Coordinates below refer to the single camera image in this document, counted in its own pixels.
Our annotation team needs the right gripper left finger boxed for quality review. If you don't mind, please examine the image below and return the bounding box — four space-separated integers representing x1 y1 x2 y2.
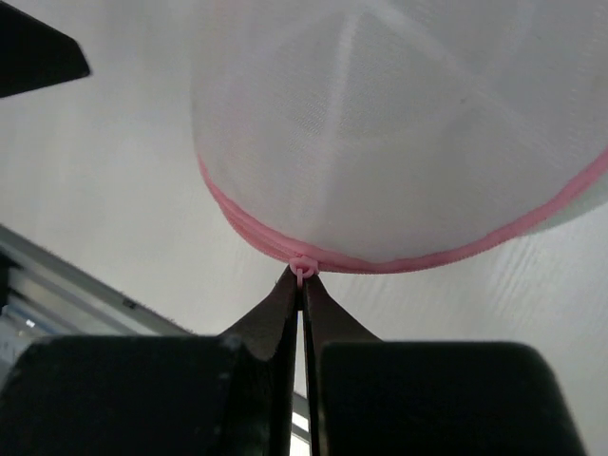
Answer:
1 271 298 455

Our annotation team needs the aluminium front rail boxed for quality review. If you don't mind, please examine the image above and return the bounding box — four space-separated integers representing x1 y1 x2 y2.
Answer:
1 229 312 455

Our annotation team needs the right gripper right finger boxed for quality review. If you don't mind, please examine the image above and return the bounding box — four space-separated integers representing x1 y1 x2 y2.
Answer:
301 277 585 455

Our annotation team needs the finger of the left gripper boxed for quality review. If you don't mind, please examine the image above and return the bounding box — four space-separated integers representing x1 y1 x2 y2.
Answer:
0 2 91 98

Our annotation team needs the pink-trimmed mesh laundry bag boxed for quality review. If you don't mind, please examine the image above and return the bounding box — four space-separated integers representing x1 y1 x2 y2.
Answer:
191 1 607 277

